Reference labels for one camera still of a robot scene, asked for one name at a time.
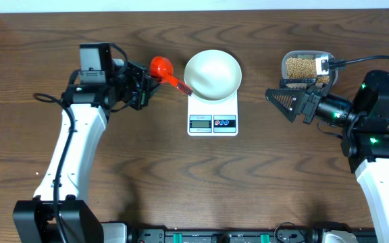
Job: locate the clear plastic soybean container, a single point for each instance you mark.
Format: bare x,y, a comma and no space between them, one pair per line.
301,64

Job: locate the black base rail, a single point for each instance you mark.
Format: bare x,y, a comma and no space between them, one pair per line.
184,236

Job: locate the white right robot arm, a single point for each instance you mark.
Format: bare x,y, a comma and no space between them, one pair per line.
365,133

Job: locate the cream ceramic bowl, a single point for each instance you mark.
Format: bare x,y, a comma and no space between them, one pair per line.
213,75

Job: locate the red measuring scoop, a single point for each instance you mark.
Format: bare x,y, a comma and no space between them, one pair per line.
165,71

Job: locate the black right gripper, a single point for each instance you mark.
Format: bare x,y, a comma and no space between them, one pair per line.
313,95

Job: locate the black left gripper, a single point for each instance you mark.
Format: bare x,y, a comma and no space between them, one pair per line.
144,86

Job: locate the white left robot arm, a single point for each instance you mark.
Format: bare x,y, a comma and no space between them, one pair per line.
58,210

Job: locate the white digital kitchen scale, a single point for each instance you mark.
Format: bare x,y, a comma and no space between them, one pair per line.
212,118

